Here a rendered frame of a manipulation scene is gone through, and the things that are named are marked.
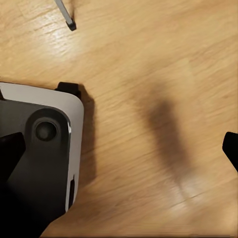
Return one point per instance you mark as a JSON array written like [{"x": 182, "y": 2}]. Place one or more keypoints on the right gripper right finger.
[{"x": 230, "y": 147}]

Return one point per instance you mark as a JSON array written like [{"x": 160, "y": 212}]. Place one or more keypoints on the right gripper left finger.
[{"x": 12, "y": 147}]

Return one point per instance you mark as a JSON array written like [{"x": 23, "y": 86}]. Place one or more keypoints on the camera tripod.
[{"x": 66, "y": 15}]

